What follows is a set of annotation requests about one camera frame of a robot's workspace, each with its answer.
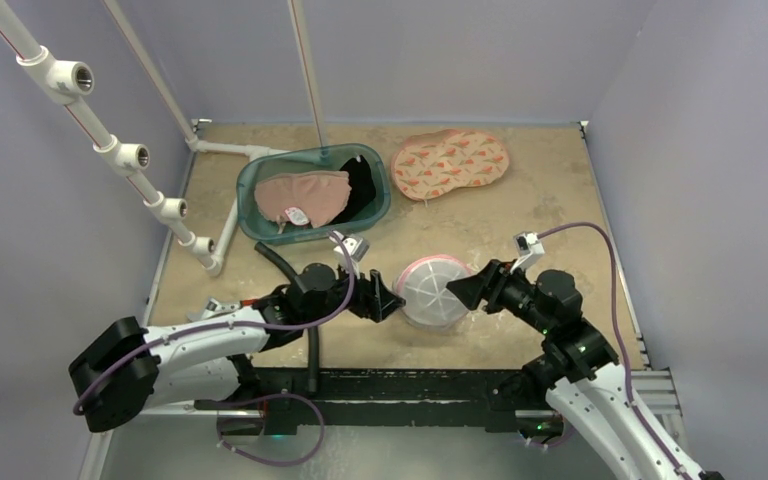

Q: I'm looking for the white PVC pipe rack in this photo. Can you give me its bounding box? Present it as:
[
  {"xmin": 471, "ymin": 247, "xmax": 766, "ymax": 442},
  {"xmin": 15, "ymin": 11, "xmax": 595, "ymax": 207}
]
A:
[{"xmin": 0, "ymin": 0, "xmax": 332, "ymax": 278}]

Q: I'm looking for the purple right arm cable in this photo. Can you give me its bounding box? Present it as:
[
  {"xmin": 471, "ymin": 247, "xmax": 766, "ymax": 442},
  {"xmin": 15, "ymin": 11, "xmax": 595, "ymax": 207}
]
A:
[{"xmin": 537, "ymin": 221, "xmax": 697, "ymax": 480}]

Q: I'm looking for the pink bra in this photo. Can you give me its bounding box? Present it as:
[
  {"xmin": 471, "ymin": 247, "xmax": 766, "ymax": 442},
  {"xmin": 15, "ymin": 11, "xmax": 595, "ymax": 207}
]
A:
[{"xmin": 254, "ymin": 170, "xmax": 350, "ymax": 233}]

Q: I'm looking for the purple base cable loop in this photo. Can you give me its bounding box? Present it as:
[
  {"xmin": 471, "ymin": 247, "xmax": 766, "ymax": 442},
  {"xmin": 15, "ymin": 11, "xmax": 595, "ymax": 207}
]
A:
[{"xmin": 215, "ymin": 394, "xmax": 326, "ymax": 469}]

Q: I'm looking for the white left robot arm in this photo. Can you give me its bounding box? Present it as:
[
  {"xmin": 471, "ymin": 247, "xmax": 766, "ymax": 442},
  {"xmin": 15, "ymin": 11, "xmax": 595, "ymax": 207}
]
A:
[{"xmin": 68, "ymin": 263, "xmax": 405, "ymax": 433}]

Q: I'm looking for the red handled adjustable wrench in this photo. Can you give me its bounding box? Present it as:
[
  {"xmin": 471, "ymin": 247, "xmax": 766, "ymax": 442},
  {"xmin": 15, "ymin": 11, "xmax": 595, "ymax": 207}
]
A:
[{"xmin": 186, "ymin": 297, "xmax": 262, "ymax": 324}]

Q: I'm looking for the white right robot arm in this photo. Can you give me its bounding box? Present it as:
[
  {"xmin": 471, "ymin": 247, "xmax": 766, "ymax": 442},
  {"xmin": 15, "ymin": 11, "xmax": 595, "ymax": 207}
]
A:
[{"xmin": 447, "ymin": 260, "xmax": 722, "ymax": 479}]

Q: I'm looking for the round pink white laundry bag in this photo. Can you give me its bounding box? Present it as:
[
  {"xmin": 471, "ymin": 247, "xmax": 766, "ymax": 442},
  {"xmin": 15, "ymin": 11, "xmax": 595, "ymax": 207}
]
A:
[{"xmin": 393, "ymin": 254, "xmax": 473, "ymax": 331}]

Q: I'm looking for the black bra in basin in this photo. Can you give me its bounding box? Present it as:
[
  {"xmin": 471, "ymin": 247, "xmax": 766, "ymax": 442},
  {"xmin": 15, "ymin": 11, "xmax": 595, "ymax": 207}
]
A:
[{"xmin": 332, "ymin": 155, "xmax": 377, "ymax": 224}]

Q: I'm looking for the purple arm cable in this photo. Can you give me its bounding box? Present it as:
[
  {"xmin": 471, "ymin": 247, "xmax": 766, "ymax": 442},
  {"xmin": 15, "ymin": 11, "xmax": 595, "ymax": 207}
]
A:
[
  {"xmin": 537, "ymin": 221, "xmax": 697, "ymax": 480},
  {"xmin": 72, "ymin": 230, "xmax": 357, "ymax": 417}
]

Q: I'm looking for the teal plastic basin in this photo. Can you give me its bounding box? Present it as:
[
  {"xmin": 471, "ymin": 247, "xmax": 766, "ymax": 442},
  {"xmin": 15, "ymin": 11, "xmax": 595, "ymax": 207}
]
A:
[{"xmin": 236, "ymin": 143, "xmax": 391, "ymax": 245}]

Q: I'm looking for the black corrugated hose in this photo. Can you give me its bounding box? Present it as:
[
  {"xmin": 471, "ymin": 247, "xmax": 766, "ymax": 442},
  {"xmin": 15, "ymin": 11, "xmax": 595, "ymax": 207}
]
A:
[{"xmin": 254, "ymin": 241, "xmax": 322, "ymax": 395}]

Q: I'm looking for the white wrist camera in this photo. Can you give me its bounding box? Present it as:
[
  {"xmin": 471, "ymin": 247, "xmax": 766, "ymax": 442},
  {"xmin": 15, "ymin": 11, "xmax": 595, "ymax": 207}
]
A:
[
  {"xmin": 510, "ymin": 232, "xmax": 545, "ymax": 273},
  {"xmin": 329, "ymin": 231, "xmax": 369, "ymax": 276}
]

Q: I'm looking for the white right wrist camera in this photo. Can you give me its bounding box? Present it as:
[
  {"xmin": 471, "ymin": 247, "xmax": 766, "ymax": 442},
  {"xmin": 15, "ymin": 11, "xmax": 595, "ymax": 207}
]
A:
[{"xmin": 510, "ymin": 232, "xmax": 545, "ymax": 273}]

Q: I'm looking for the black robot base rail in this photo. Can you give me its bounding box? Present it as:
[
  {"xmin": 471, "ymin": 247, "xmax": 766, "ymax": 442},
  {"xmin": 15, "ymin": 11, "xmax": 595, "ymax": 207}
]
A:
[{"xmin": 194, "ymin": 367, "xmax": 572, "ymax": 443}]

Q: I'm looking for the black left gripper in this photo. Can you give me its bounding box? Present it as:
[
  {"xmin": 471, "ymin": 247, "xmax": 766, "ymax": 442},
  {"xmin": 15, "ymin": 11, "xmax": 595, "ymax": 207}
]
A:
[{"xmin": 302, "ymin": 258, "xmax": 403, "ymax": 325}]

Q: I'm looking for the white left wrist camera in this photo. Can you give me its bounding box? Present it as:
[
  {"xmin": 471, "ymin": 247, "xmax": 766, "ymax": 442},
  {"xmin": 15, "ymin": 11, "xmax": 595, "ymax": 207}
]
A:
[{"xmin": 329, "ymin": 231, "xmax": 369, "ymax": 276}]

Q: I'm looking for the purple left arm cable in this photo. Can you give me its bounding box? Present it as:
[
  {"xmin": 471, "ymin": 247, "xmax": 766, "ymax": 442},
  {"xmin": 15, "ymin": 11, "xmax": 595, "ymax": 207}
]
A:
[{"xmin": 72, "ymin": 230, "xmax": 357, "ymax": 417}]

